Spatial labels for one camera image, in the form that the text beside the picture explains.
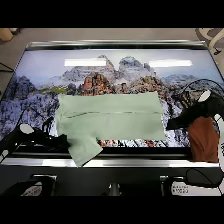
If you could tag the pale green T-shirt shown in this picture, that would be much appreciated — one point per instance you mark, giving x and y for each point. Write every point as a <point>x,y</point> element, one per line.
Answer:
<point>110,116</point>

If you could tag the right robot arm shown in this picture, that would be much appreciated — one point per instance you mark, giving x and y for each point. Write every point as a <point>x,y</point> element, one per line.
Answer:
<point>206,108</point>

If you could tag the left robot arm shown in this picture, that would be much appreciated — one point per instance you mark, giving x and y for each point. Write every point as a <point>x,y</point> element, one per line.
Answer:
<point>40,136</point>

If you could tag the red-brown garment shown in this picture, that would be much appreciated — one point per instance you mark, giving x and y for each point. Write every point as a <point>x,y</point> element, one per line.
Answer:
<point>203,143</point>

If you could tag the silver frame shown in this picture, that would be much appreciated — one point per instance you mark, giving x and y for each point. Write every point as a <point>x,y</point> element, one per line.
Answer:
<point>133,162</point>

